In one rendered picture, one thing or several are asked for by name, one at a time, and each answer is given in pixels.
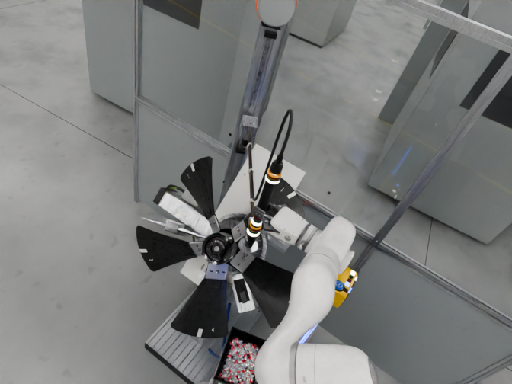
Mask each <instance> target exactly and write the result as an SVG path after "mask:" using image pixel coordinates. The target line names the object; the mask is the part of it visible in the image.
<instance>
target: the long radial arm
mask: <svg viewBox="0 0 512 384"><path fill-rule="evenodd" d="M181 196H182V195H181V194H180V193H178V192H172V191H166V192H165V195H164V196H163V198H162V200H161V202H160V203H159V206H160V207H161V208H163V209H164V210H166V211H168V212H169V213H170V214H171V215H173V216H175V217H176V218H178V219H179V220H180V221H182V222H183V223H185V224H186V225H188V226H189V227H191V228H192V229H193V230H195V231H196V232H198V233H199V234H201V235H202V236H204V237H207V236H208V235H210V234H212V233H211V232H212V231H211V228H210V224H209V223H208V221H207V220H206V217H205V216H204V214H203V212H202V211H201V210H200V209H197V208H196V207H195V206H193V205H191V204H190V203H188V202H187V201H186V200H184V199H182V197H181Z"/></svg>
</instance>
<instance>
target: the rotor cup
mask: <svg viewBox="0 0 512 384"><path fill-rule="evenodd" d="M231 237H232V239H229V238H231ZM216 246H218V247H219V251H218V252H216V251H214V248H215V247H216ZM239 252H240V249H239V247H238V244H236V242H235V241H234V238H233V236H232V229H229V228H226V229H221V230H220V231H219V232H215V233H212V234H210V235H208V236H207V237H206V238H205V239H204V241H203V244H202V253H203V256H204V258H205V259H206V260H207V261H208V262H209V263H211V264H214V265H221V264H229V263H230V261H231V260H232V259H233V258H230V257H232V256H233V257H235V256H236V255H237V254H238V253H239Z"/></svg>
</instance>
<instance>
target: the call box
mask: <svg viewBox="0 0 512 384"><path fill-rule="evenodd" d="M351 271H352V270H351V269H350V268H349V267H347V268H346V270H345V271H344V272H343V273H342V274H338V278H337V280H339V281H341V282H342V283H343V284H344V287H343V289H344V288H347V289H348V291H347V293H346V292H344V291H343V289H342V290H337V289H336V288H335V295H334V303H333V306H335V307H336V308H338V307H339V306H340V304H341V303H342V302H343V301H344V300H345V299H346V297H347V294H348V293H349V291H350V288H351V287H352V285H353V283H354V281H355V279H356V277H357V272H355V271H354V272H355V275H354V278H353V279H352V281H351V283H350V286H346V285H345V283H346V282H347V279H348V278H349V276H350V274H351ZM351 275H352V274H351Z"/></svg>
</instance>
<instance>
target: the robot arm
mask: <svg viewBox="0 0 512 384"><path fill-rule="evenodd" d="M267 211H271V212H272V213H273V214H274V215H276V216H275V217H272V216H269V215H267V214H265V212H264V211H263V210H262V209H260V208H259V207H257V206H254V208H253V210H252V213H253V214H255V215H256V216H258V217H259V218H261V221H262V222H263V225H264V231H267V232H269V233H270V234H271V235H274V236H275V237H277V238H279V239H280V240H282V241H284V242H287V243H289V244H291V245H295V244H296V245H297V244H298V246H297V247H298V248H299V249H300V250H303V251H304V252H305V253H307V255H306V256H305V258H304V259H303V260H302V262H301V264H300V265H299V266H298V267H297V269H296V271H295V273H294V275H293V279H292V284H291V293H290V304H289V307H288V310H287V312H286V314H285V316H284V318H283V321H282V322H281V323H280V324H279V325H278V327H277V328H276V329H275V331H274V332H273V333H272V334H271V336H270V337H269V338H268V339H267V340H266V341H265V342H264V344H263V345H262V347H261V349H260V350H259V352H258V355H257V357H256V360H255V364H254V375H255V380H256V381H257V383H258V384H378V380H377V375H376V370H375V367H374V365H373V362H372V360H371V359H370V358H369V357H368V356H367V355H366V354H365V353H364V352H363V351H362V350H360V349H358V348H356V347H351V346H346V345H339V344H303V343H298V340H299V338H300V337H301V336H303V335H304V334H305V333H306V332H308V331H309V330H311V329H312V328H314V327H315V326H316V325H317V324H318V323H319V322H320V321H321V320H322V319H323V318H324V317H325V316H326V315H327V314H328V313H329V312H330V310H331V307H332V306H333V303H334V295H335V285H336V281H337V278H338V274H342V273H343V272H344V271H345V270H346V268H347V266H348V265H349V263H350V262H351V260H352V258H353V256H354V251H353V250H352V249H350V247H351V245H352V243H353V241H354V238H355V235H356V228H355V226H354V224H353V223H352V222H351V221H350V220H349V219H347V218H345V217H343V216H336V217H334V218H333V219H332V220H331V221H330V222H329V224H327V226H326V227H325V229H324V231H322V230H320V229H318V228H317V227H315V226H314V225H310V226H309V223H308V222H306V221H305V220H304V219H303V218H302V217H301V216H300V215H299V214H297V213H295V212H294V211H292V210H291V209H289V208H288V207H287V205H286V204H284V205H276V204H273V205H272V204H271V203H269V205H268V207H267ZM268 219H269V220H270V221H269V220H268ZM269 225H270V226H269Z"/></svg>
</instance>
